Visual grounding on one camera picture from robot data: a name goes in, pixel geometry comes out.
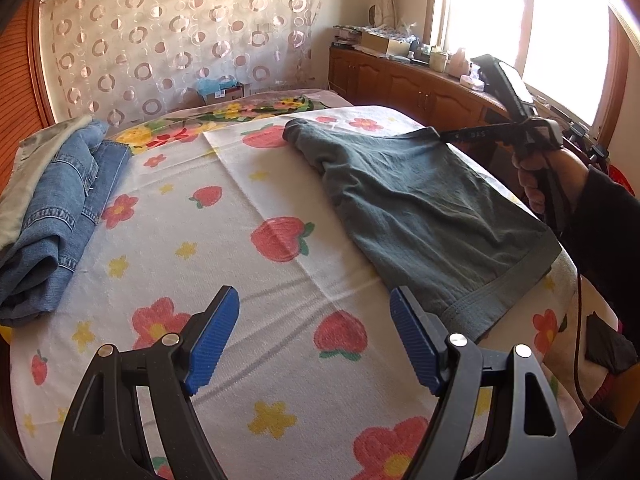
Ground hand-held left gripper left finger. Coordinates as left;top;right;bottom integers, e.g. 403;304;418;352
50;285;241;480

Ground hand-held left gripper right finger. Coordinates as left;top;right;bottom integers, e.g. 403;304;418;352
389;286;581;480

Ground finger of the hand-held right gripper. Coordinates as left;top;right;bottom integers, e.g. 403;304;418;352
437;126;518;145

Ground teal grey short pants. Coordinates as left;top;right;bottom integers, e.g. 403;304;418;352
282;119;563;343

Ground person's right forearm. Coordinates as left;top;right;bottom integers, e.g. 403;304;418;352
570;165;640;341

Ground folded olive green pants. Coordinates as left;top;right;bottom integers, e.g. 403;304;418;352
0;115;93;256

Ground person's right hand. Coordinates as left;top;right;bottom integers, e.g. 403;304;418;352
517;147;591;221

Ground pink bottle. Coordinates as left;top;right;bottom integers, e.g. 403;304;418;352
450;47;471;78

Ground wooden framed window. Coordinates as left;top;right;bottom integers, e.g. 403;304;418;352
430;0;626;131

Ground strawberry flower printed sheet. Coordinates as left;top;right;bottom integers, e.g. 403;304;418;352
10;105;586;480

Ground wooden cabinet counter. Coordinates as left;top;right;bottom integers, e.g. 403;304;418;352
328;42;521;128

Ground flat cardboard box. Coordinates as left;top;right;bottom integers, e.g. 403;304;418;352
360;30;408;56

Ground black cloth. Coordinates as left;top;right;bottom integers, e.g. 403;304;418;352
585;312;638;373

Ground folded blue denim jeans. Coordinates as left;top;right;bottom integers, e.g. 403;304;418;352
0;119;132;328

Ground floral blanket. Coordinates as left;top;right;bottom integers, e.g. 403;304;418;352
105;87;353;153

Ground blue plastic bag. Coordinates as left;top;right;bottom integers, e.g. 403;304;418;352
195;77;238;96

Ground circle patterned sheer curtain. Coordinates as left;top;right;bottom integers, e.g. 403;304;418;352
42;0;326;126

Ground wooden slatted wardrobe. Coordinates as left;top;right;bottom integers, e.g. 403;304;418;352
0;0;56;196

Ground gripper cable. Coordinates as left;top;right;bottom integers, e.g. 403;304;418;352
570;260;616;421

